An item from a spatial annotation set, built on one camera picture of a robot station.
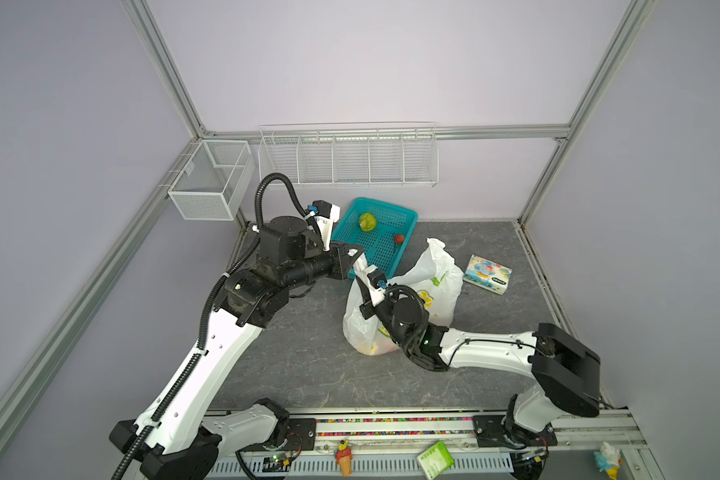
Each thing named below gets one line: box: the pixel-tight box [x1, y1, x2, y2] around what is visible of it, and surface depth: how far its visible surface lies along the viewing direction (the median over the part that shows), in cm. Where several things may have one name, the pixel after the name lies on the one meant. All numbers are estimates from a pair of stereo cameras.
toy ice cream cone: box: [336, 439, 353, 477], surface depth 70 cm
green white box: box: [417, 441, 455, 480], surface depth 70 cm
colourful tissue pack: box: [463, 254, 512, 296], surface depth 101 cm
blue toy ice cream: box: [594, 441, 622, 480], surface depth 69 cm
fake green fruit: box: [359, 212, 377, 232], surface depth 117 cm
